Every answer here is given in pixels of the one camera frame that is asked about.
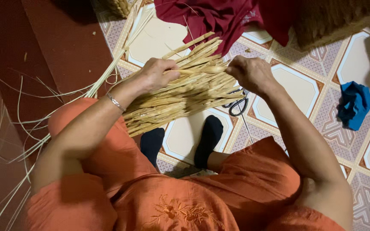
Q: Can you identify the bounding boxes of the blue crumpled cloth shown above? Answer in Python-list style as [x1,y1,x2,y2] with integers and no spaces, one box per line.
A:
[337,81,370,131]

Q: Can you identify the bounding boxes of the bundle of loose straw strands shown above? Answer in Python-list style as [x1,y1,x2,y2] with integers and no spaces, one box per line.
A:
[0,0,157,231]

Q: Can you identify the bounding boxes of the person's black sock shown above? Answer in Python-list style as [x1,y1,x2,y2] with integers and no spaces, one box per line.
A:
[140,128,166,169]
[194,115,224,169]

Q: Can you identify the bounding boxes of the black handled scissors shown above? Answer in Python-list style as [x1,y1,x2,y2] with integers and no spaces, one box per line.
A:
[222,88,250,117]

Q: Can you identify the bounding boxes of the woven brown basket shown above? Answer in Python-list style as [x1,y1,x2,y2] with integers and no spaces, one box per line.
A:
[292,0,370,58]

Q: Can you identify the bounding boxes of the woven straw basket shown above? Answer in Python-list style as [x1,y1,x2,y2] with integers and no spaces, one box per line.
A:
[103,0,132,18]

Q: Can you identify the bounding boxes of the person's right hand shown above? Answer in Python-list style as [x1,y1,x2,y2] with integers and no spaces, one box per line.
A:
[225,55,280,96]

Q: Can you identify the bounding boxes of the silver wrist bracelet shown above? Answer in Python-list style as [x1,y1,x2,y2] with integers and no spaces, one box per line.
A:
[107,92,127,113]

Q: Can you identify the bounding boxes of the person's orange dress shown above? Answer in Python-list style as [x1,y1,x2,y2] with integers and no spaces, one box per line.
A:
[23,98,346,231]

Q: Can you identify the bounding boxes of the woven straw mat piece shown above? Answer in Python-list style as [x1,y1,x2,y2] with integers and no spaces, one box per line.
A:
[121,31,247,138]

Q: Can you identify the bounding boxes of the person's left hand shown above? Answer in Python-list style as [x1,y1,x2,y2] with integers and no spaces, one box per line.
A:
[131,57,181,93]

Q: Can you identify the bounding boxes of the dark red cloth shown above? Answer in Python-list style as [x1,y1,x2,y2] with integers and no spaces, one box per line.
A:
[154,0,298,56]

